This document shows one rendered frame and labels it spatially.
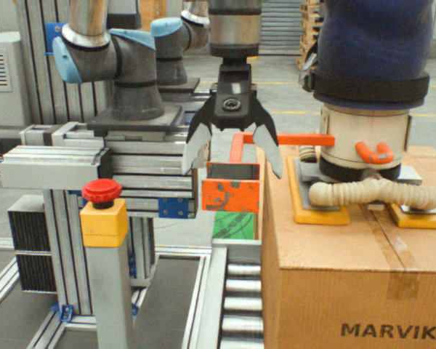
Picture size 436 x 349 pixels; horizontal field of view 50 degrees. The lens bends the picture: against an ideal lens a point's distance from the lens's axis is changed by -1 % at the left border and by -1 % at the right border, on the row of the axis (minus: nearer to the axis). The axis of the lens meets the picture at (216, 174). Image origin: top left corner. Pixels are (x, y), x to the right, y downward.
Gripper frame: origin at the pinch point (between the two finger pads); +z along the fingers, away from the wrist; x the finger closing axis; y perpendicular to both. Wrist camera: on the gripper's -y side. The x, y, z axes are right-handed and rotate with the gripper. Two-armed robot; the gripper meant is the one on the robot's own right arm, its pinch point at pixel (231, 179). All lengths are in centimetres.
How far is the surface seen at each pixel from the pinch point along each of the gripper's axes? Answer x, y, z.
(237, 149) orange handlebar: -0.2, 14.8, -0.1
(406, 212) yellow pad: -32.6, 15.6, 11.8
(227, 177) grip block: 0.5, -2.8, -1.5
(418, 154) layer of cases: -92, 180, 54
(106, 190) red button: 22.0, 5.6, 5.1
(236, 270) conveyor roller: 1, 59, 55
